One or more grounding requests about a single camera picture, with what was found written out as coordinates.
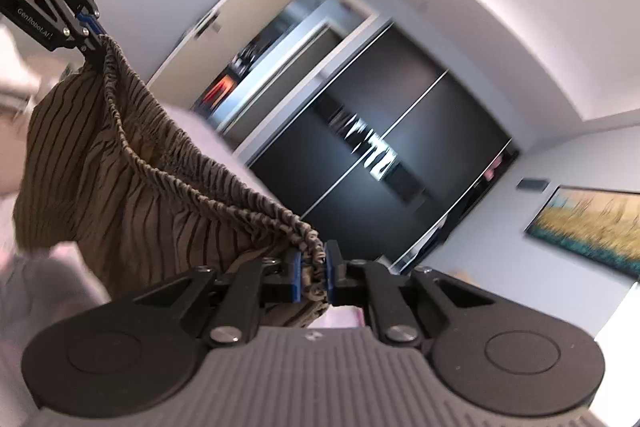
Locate door handle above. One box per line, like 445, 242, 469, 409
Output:
196, 13, 222, 38

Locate orange plastic stool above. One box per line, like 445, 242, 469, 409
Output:
209, 76, 237, 104

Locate black sliding-door wardrobe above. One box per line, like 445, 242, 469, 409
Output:
235, 19, 521, 265

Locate white room door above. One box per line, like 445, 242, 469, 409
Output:
145, 0, 321, 110

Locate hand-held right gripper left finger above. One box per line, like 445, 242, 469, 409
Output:
131, 249, 303, 349

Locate yellow teal wall painting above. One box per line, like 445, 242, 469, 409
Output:
524, 186, 640, 280

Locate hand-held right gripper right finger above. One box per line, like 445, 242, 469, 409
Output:
324, 239, 496, 349

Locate brown striped shorts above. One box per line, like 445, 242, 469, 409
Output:
14, 34, 333, 328

